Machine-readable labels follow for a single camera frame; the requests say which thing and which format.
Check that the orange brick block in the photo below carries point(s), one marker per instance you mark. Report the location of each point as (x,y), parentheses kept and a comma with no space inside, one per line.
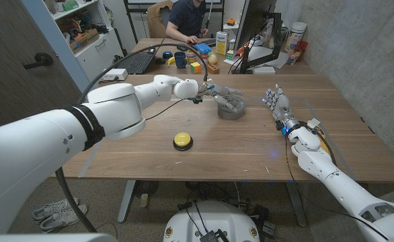
(212,69)

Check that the white yellow sugar box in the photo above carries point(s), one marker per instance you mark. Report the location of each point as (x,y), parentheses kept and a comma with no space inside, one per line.
(221,43)

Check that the white shelf cabinet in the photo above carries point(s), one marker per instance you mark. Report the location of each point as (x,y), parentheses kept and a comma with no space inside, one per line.
(96,55)

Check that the black computer monitor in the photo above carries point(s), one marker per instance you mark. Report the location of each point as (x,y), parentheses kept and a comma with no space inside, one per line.
(254,17)

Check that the white labelled canister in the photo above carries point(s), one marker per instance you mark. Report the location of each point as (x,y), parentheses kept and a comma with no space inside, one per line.
(296,35)

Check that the cardboard box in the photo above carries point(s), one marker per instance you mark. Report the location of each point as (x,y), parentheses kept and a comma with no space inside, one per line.
(84,40)

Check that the multicolour Rubik's cube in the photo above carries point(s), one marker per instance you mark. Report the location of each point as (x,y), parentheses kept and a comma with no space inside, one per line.
(195,68)

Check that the cream egg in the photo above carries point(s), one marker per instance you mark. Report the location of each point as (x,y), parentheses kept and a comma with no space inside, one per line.
(212,59)

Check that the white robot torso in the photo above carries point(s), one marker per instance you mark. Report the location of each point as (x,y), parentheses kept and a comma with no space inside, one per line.
(214,222)

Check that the yellow push button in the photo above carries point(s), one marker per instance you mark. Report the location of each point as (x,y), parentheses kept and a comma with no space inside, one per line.
(182,138)

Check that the black keyboard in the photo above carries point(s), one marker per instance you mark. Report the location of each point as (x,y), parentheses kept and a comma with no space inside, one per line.
(207,42)

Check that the yellow toy banana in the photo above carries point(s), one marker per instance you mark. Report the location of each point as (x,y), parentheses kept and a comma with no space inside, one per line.
(171,60)

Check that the white flat box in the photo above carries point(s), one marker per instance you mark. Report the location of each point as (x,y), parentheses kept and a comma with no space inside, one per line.
(264,70)

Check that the red cup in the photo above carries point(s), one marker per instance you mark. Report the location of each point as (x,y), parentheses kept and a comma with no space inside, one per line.
(302,48)

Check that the grey table leg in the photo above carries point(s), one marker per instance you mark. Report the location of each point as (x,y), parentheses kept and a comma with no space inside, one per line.
(126,201)
(296,205)

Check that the thin metal rod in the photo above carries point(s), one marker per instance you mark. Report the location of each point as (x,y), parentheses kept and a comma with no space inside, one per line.
(211,13)

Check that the white power strip box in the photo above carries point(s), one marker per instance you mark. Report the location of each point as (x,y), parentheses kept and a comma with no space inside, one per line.
(114,74)

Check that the small orange toy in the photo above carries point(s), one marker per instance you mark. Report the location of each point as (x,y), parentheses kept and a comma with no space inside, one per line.
(230,21)

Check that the brown office chair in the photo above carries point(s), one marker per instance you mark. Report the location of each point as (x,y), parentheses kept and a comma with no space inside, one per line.
(155,20)

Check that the green white Rubik's cube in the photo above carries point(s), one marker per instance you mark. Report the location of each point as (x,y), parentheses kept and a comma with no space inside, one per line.
(230,55)

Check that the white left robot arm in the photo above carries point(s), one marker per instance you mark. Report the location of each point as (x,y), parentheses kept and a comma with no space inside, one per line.
(32,151)

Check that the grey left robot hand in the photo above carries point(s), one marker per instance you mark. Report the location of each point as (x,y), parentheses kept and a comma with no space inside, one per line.
(218,90)

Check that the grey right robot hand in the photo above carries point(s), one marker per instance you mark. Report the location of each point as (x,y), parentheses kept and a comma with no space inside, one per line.
(282,109)

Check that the blue plastic toy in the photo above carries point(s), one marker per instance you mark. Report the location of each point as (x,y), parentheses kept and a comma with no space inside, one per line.
(203,47)

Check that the dark wooden door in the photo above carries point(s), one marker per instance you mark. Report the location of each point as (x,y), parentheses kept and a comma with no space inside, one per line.
(15,33)

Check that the person in dark shirt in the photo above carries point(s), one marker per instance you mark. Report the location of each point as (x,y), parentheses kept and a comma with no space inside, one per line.
(187,17)

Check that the black computer mouse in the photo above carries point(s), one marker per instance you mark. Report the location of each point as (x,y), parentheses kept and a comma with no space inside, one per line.
(183,48)

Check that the white label tag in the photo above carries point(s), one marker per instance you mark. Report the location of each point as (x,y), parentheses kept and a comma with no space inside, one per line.
(313,123)

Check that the grey sneaker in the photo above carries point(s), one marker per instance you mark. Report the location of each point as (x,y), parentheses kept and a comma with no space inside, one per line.
(64,220)
(54,209)

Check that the dark blue mug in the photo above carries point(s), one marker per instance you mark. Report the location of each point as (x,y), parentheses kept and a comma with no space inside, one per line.
(181,60)

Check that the grey duct tape roll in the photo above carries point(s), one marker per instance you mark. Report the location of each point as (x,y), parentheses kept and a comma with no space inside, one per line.
(230,115)

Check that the orange plastic toy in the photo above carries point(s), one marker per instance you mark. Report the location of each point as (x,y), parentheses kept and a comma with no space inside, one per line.
(241,49)

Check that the black laptop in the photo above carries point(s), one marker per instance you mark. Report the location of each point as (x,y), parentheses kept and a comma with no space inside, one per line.
(136,63)

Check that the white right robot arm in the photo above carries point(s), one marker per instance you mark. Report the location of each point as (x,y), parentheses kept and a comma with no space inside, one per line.
(345,188)

